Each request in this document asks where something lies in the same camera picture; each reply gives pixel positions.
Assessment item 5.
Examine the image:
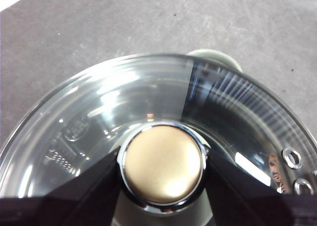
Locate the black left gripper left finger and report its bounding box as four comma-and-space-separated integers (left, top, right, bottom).
0, 148, 124, 226

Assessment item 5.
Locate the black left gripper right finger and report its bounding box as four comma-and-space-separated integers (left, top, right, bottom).
204, 148, 317, 226

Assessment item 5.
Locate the glass lid with green knob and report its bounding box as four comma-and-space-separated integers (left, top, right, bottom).
0, 53, 317, 226

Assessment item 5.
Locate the sage green electric cooking pot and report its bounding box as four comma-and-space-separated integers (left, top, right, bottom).
186, 48, 243, 72

